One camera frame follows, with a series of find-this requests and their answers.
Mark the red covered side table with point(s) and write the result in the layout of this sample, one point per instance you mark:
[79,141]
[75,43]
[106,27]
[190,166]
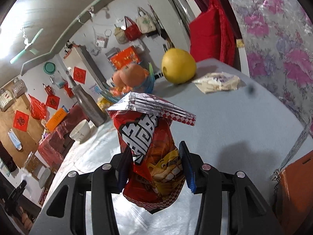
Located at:
[52,147]

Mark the orange cardboard box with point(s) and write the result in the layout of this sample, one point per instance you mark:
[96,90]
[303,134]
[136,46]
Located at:
[56,119]

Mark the red apple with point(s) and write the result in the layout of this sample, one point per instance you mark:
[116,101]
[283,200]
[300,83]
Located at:
[117,81]
[133,75]

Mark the red gift box on shelf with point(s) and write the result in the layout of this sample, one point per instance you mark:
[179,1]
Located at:
[125,57]

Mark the floral curtain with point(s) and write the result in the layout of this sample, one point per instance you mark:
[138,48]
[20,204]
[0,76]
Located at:
[277,35]

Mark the left red apple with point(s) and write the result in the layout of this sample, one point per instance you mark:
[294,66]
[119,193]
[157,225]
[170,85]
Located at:
[117,81]

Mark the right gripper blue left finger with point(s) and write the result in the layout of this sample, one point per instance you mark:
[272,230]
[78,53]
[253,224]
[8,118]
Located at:
[108,179]

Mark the white feather tablecloth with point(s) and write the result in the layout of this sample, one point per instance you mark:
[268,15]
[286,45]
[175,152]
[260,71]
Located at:
[247,134]

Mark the steel thermos bottle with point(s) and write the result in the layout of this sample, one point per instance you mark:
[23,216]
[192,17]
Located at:
[87,103]

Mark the white refrigerator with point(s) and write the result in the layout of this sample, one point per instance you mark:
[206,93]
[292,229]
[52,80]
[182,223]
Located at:
[84,70]

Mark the blue glass fruit bowl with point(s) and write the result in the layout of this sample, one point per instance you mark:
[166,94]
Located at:
[114,94]

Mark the red plastic bag on wall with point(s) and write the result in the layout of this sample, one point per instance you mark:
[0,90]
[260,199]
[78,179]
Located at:
[38,108]

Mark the red cushion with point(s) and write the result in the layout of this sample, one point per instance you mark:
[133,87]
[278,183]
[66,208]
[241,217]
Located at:
[212,36]

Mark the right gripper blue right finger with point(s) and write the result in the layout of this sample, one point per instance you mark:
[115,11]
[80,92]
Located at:
[206,180]

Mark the red tote bag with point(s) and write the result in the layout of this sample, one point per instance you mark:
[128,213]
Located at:
[132,31]

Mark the white ceramic bowl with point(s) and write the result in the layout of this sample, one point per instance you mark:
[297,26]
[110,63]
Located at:
[80,131]

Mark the red snack chip bag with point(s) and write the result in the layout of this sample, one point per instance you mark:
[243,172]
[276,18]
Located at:
[143,124]

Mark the white tissue packet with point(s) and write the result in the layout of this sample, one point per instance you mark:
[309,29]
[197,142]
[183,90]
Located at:
[216,82]

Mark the yellow pomelo fruit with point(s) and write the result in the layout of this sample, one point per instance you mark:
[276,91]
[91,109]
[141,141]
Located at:
[178,66]

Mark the right red apple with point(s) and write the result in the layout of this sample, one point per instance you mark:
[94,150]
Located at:
[133,75]

